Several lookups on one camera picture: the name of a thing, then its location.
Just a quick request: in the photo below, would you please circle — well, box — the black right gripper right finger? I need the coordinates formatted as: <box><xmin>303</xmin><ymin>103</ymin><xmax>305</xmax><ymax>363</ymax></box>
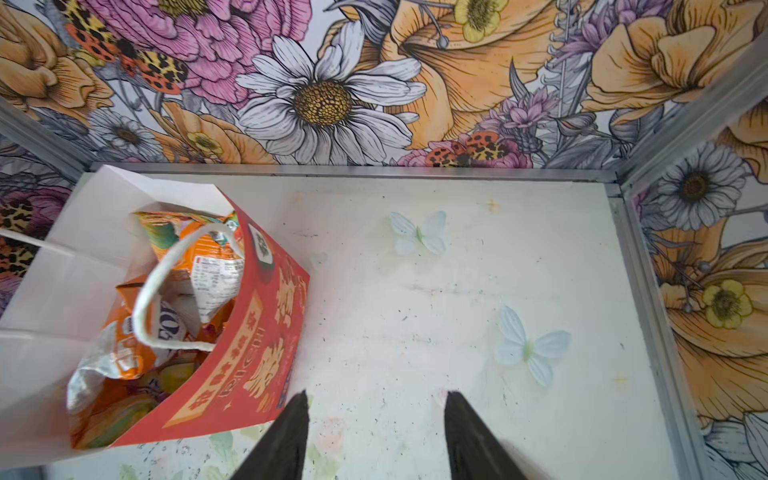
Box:
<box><xmin>444</xmin><ymin>391</ymin><xmax>526</xmax><ymax>480</ymax></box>

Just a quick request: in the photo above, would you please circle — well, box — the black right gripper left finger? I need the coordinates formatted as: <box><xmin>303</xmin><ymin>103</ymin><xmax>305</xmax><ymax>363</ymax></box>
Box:
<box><xmin>231</xmin><ymin>391</ymin><xmax>309</xmax><ymax>480</ymax></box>

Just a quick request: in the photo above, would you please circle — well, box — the red paper gift bag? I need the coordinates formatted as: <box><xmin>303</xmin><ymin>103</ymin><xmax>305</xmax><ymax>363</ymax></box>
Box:
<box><xmin>1</xmin><ymin>166</ymin><xmax>309</xmax><ymax>469</ymax></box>

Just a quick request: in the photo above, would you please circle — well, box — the orange snack bag top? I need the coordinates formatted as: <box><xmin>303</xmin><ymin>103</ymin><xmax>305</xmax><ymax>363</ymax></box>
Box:
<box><xmin>67</xmin><ymin>361</ymin><xmax>199</xmax><ymax>450</ymax></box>

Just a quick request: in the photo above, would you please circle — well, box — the orange snack bag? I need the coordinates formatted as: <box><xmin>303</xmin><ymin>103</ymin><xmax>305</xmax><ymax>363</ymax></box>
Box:
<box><xmin>66</xmin><ymin>275</ymin><xmax>200</xmax><ymax>414</ymax></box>
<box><xmin>135</xmin><ymin>211</ymin><xmax>245</xmax><ymax>324</ymax></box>
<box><xmin>67</xmin><ymin>361</ymin><xmax>199</xmax><ymax>450</ymax></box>

